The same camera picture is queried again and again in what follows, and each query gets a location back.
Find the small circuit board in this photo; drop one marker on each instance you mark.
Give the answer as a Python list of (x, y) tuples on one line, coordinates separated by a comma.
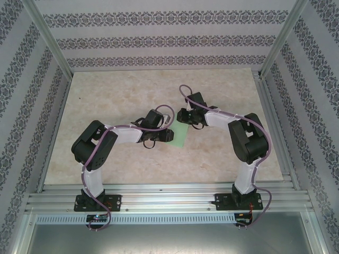
[(242, 215), (96, 217)]

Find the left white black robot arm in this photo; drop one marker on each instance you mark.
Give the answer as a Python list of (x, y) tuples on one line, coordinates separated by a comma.
[(94, 182)]

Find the wide aluminium mounting rail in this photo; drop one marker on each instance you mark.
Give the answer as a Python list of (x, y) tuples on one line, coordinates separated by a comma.
[(169, 198)]

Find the right white camera bracket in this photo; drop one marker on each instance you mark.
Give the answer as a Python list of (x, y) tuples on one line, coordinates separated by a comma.
[(188, 106)]

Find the aluminium side rail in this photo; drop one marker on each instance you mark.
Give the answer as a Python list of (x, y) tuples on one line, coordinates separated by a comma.
[(54, 132), (275, 132)]

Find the aluminium frame post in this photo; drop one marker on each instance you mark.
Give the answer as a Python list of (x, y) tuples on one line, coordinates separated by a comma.
[(47, 34), (284, 34)]

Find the green paper sheet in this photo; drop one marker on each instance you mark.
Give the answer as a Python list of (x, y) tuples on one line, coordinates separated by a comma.
[(180, 137)]

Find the grey metal sheet panel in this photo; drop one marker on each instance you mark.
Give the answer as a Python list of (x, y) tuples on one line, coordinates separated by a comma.
[(169, 238)]

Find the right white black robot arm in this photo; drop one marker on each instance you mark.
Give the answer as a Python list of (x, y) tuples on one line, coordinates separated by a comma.
[(245, 180)]

